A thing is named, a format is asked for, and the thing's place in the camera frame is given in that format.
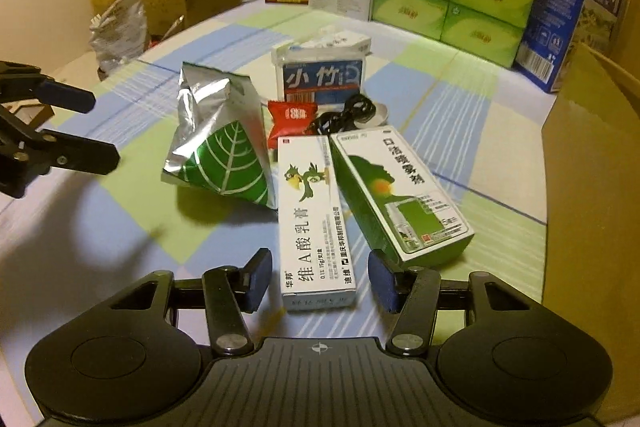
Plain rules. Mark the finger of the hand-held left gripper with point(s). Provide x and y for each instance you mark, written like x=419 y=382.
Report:
x=56 y=92
x=80 y=152

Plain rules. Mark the white ointment box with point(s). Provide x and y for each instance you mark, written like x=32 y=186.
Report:
x=310 y=227

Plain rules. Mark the crumpled silver bag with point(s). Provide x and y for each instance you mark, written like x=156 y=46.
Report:
x=120 y=37

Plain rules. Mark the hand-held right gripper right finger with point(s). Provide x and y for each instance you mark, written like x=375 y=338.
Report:
x=381 y=281

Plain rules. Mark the blue milk carton box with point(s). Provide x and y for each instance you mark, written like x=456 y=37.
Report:
x=550 y=22

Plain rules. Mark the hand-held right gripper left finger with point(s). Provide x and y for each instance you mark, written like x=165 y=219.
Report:
x=258 y=279

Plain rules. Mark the white round object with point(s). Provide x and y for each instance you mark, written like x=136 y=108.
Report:
x=378 y=114

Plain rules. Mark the silver green leaf foil bag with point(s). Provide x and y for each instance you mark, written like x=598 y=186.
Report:
x=225 y=157

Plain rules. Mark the white green medicine box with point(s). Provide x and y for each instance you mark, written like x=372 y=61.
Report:
x=345 y=41

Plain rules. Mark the checked cloth desktop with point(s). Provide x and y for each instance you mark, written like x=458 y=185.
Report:
x=125 y=232

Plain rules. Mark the blue white tissue pack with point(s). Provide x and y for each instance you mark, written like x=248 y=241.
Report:
x=320 y=77

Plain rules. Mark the large brown cardboard box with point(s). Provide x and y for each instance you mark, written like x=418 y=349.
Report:
x=600 y=157

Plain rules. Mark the green white spray box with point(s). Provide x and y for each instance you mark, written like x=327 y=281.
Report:
x=395 y=192

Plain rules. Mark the red candy packet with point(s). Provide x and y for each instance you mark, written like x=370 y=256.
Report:
x=292 y=114

